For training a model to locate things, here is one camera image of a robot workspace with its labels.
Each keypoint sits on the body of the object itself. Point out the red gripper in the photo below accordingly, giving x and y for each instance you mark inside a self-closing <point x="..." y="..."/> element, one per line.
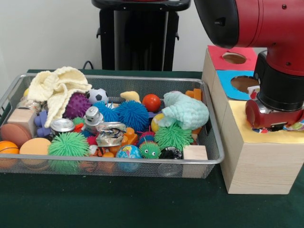
<point x="273" y="118"/>

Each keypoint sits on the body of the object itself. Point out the large polka dot cloth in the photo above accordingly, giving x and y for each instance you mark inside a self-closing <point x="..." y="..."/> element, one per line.
<point x="297" y="127"/>

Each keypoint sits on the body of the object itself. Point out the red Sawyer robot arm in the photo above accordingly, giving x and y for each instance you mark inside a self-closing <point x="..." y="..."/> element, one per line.
<point x="273" y="23"/>

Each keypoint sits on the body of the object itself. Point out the wooden box with three holes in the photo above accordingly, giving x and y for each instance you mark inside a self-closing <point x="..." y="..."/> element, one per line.
<point x="259" y="166"/>

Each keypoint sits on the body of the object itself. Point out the small wooden block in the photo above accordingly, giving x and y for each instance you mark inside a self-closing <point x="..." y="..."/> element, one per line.
<point x="195" y="152"/>

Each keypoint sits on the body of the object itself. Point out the mint green knitted cloth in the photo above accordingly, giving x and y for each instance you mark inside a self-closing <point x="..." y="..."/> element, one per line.
<point x="187" y="109"/>

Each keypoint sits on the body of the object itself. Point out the red orange ball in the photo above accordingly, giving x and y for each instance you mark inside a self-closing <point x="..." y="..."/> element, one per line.
<point x="152" y="102"/>

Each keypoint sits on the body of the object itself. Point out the rainbow spiky caterpillar toy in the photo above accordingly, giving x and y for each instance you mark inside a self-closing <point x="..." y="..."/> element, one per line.
<point x="149" y="150"/>

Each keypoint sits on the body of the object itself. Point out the blue spiky ball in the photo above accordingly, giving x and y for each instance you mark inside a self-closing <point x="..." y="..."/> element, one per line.
<point x="131" y="114"/>

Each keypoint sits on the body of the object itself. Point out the globe print ball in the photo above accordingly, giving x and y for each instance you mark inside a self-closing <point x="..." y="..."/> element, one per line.
<point x="128" y="152"/>

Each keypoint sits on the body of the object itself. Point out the dark green tablecloth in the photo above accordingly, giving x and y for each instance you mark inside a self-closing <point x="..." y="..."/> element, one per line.
<point x="118" y="204"/>

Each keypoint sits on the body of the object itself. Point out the small soccer ball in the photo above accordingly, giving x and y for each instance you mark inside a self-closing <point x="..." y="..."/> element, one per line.
<point x="97" y="96"/>

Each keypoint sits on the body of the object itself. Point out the purple knobbly ball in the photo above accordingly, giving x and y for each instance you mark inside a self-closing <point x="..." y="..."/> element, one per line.
<point x="77" y="105"/>

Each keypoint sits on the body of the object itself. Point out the green spiky ball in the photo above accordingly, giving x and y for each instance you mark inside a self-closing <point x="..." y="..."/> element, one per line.
<point x="69" y="143"/>

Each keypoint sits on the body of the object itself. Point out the pale yellow knitted cloth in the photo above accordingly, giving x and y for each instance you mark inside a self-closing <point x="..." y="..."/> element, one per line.
<point x="59" y="83"/>

